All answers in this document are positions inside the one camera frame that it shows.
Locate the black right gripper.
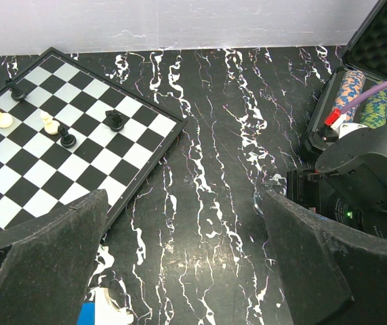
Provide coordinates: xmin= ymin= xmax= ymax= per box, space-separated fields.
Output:
xmin=287 ymin=125 xmax=387 ymax=240

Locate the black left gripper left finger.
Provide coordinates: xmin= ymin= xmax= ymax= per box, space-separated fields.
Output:
xmin=0 ymin=190 xmax=108 ymax=324

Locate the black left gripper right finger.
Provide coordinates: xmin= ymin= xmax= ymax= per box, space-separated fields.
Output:
xmin=263 ymin=190 xmax=387 ymax=324

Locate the black poker chip case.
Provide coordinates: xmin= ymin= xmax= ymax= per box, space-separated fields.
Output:
xmin=300 ymin=1 xmax=387 ymax=164

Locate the clear round dealer button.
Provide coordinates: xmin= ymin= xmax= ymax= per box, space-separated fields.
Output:
xmin=252 ymin=180 xmax=286 ymax=217

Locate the green chip stack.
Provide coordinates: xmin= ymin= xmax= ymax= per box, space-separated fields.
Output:
xmin=359 ymin=88 xmax=387 ymax=129

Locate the blue white flat card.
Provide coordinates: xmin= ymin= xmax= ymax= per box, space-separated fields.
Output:
xmin=77 ymin=287 xmax=134 ymax=325

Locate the blue beige chip stack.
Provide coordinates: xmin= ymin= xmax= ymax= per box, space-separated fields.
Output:
xmin=331 ymin=70 xmax=365 ymax=111

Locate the black chess pawn piece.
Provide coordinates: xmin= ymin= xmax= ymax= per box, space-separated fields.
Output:
xmin=58 ymin=125 xmax=77 ymax=148

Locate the black silver chess board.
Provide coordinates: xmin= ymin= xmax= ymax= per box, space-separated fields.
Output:
xmin=0 ymin=48 xmax=186 ymax=232

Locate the white chess bishop piece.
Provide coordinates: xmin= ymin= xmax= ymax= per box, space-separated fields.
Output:
xmin=40 ymin=110 xmax=60 ymax=135

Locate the black chess knight piece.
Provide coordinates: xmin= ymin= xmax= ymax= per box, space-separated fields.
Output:
xmin=105 ymin=110 xmax=124 ymax=132

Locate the black chess piece far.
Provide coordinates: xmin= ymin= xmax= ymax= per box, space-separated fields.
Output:
xmin=5 ymin=79 xmax=26 ymax=102

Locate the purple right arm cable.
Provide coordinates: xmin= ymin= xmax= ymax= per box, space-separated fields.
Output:
xmin=340 ymin=73 xmax=387 ymax=118

